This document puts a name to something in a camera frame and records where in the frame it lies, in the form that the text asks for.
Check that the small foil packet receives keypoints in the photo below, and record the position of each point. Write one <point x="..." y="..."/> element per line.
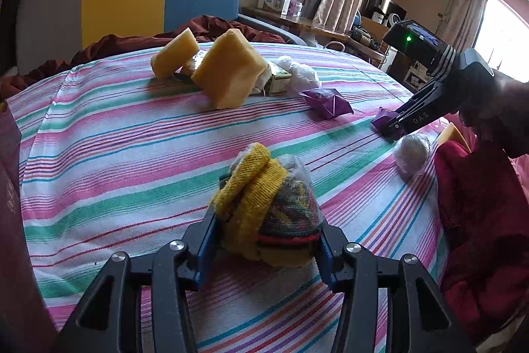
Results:
<point x="197" y="61"/>

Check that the wooden desk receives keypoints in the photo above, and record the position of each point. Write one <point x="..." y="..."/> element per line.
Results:
<point x="322" y="31"/>

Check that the purple snack packet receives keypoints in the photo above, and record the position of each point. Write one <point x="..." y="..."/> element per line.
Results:
<point x="380" y="121"/>
<point x="326" y="100"/>

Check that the person's right hand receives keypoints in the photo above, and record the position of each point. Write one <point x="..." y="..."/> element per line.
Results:
<point x="504" y="113"/>

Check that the white crumpled plastic bag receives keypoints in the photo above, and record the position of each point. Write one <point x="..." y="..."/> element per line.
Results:
<point x="299" y="74"/>

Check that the large yellow sponge block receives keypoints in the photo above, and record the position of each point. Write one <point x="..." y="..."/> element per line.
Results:
<point x="229" y="67"/>

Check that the red cloth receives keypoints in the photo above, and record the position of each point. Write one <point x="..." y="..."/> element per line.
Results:
<point x="483" y="220"/>

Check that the pale curtain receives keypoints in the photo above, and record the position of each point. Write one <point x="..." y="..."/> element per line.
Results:
<point x="467" y="1"/>

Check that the small green box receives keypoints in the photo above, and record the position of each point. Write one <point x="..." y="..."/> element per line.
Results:
<point x="276" y="82"/>

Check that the yellow sponge wedge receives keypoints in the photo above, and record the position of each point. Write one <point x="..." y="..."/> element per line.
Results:
<point x="452" y="134"/>

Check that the yellow knit sock bundle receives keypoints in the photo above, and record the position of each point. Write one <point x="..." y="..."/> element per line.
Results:
<point x="256" y="191"/>

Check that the black rolled mat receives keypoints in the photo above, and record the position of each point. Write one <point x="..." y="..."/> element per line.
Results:
<point x="12" y="14"/>

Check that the small yellow sponge block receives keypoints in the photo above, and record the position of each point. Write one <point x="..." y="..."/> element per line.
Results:
<point x="173" y="53"/>

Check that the maroon blanket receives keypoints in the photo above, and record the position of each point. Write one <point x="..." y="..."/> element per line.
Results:
<point x="124" y="43"/>

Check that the blue bed frame rail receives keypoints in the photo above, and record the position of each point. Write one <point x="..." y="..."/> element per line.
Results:
<point x="268" y="26"/>

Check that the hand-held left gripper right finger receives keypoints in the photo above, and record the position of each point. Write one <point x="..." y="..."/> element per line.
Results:
<point x="326" y="258"/>

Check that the white wrapped ball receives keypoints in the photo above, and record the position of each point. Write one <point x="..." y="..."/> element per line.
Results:
<point x="413" y="154"/>

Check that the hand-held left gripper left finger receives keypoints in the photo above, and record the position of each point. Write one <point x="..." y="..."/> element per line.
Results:
<point x="206" y="249"/>

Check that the bright window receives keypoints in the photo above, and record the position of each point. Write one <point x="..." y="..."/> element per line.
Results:
<point x="504" y="38"/>

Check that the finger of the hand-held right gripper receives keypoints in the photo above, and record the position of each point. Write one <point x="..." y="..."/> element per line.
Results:
<point x="421" y="115"/>

